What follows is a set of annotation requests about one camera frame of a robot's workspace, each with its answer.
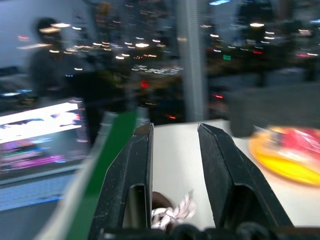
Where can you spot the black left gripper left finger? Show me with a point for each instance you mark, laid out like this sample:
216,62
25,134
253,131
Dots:
125,180

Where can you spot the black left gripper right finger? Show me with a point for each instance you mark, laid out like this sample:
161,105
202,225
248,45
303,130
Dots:
225,175

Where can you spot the white shoebox with green stripe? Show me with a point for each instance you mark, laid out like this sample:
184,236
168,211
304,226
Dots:
82,190

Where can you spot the yellow plate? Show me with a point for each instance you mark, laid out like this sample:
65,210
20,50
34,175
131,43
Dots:
280,165

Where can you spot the red snack packet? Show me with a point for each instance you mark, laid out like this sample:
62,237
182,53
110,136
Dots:
300,142

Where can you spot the laptop with bright screen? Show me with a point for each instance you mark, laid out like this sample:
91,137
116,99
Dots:
37,150

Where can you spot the grey ribbed pillar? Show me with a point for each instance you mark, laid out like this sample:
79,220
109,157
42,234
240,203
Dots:
193,60

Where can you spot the person in dark clothes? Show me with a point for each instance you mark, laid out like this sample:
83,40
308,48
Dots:
50,67

